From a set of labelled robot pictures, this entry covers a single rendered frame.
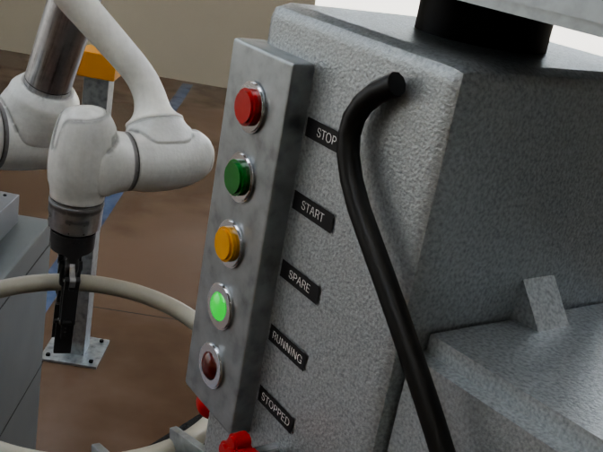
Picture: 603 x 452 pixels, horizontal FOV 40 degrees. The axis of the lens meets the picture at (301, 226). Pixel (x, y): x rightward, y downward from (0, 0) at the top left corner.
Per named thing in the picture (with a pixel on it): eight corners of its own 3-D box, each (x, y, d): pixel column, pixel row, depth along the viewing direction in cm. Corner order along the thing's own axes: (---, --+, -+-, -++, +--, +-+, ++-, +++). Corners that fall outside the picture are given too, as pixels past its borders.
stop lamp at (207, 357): (225, 385, 64) (229, 358, 63) (209, 387, 63) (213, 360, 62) (211, 369, 66) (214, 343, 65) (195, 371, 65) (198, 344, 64)
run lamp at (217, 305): (234, 326, 62) (239, 298, 62) (218, 328, 62) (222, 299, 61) (219, 311, 64) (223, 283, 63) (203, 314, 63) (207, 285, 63)
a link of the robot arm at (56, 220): (49, 206, 134) (47, 239, 136) (108, 210, 137) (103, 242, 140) (48, 184, 142) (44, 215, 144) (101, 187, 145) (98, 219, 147)
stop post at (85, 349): (109, 342, 309) (140, 48, 271) (96, 369, 290) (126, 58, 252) (56, 333, 308) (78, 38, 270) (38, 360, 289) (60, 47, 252)
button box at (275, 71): (260, 430, 64) (327, 65, 54) (230, 438, 63) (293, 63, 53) (213, 377, 70) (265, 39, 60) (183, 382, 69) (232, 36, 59)
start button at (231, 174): (250, 201, 59) (257, 165, 58) (238, 201, 58) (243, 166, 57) (232, 187, 61) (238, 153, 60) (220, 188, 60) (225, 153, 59)
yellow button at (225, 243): (240, 266, 60) (245, 233, 59) (227, 268, 60) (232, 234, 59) (223, 252, 62) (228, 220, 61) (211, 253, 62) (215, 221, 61)
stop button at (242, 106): (262, 131, 57) (267, 93, 56) (249, 131, 56) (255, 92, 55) (243, 119, 59) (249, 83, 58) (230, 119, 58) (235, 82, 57)
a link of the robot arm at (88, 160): (58, 212, 133) (134, 206, 140) (67, 119, 126) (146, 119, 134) (35, 185, 140) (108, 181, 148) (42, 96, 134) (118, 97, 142)
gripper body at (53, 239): (49, 215, 144) (45, 262, 148) (52, 238, 137) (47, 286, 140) (93, 218, 147) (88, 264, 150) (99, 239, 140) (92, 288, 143)
